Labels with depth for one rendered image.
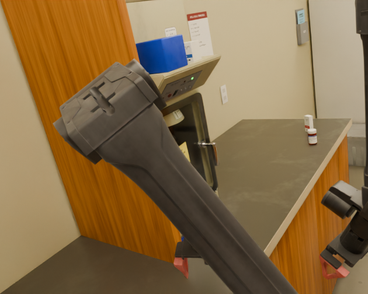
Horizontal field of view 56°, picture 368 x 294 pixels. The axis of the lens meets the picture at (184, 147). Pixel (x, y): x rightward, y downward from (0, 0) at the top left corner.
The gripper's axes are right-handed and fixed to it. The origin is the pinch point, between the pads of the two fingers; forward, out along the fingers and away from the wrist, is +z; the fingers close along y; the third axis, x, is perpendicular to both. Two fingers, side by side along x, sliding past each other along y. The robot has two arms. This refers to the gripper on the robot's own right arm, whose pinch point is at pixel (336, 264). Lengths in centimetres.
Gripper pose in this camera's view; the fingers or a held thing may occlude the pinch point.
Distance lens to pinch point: 98.2
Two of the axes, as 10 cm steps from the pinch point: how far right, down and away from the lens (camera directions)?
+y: -7.6, 3.5, -5.5
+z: -1.1, 7.6, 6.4
